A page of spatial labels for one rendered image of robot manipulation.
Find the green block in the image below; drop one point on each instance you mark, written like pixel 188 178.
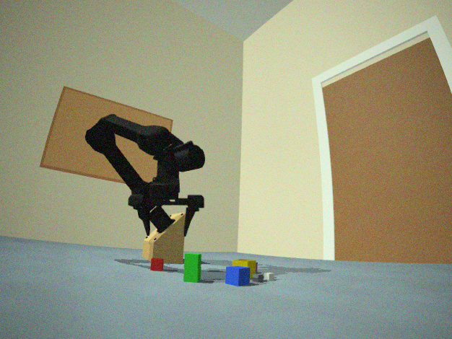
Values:
pixel 192 275
pixel 192 260

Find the small white block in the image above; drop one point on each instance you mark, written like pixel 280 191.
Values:
pixel 269 276

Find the red block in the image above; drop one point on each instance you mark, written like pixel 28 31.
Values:
pixel 157 264

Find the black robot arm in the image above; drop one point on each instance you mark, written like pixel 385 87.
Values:
pixel 171 153

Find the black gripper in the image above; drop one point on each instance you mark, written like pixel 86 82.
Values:
pixel 140 203

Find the blue cube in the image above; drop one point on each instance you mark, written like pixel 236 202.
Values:
pixel 237 276

